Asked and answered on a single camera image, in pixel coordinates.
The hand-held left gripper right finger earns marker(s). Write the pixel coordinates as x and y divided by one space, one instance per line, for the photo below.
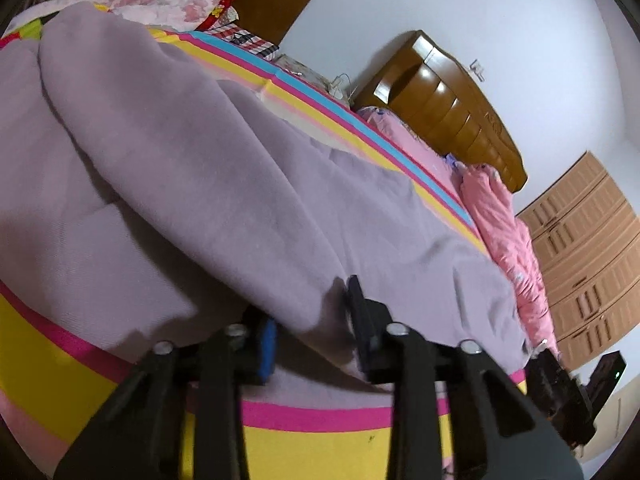
367 330

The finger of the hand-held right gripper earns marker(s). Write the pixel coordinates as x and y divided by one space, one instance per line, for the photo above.
560 395

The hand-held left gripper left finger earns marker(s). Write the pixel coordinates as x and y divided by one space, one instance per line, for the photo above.
268 350

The lilac pants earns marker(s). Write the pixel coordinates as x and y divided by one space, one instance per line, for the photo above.
200 160

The colourful striped bed sheet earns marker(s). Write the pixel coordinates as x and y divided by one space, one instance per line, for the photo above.
310 445

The light brown panelled wardrobe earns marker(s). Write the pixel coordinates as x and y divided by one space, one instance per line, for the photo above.
585 240

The pink quilt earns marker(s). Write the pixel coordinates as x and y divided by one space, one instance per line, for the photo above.
500 220

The glossy brown wooden headboard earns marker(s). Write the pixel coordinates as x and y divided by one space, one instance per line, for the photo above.
450 105

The pale floral pillow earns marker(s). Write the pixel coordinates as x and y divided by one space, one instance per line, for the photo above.
305 72

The red plaid cloth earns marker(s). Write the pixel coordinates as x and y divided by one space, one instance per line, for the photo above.
250 40

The dark brown flat headboard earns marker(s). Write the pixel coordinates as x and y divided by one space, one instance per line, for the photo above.
280 5

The white wall hook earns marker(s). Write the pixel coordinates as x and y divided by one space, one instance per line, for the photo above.
478 69

